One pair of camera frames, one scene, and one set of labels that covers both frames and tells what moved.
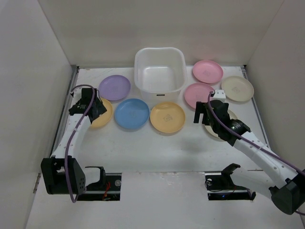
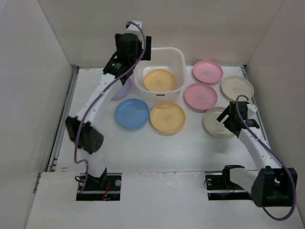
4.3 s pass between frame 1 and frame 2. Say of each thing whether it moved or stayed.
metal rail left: stayed
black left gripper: moved
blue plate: stayed
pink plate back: stayed
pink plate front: stayed
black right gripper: moved
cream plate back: stayed
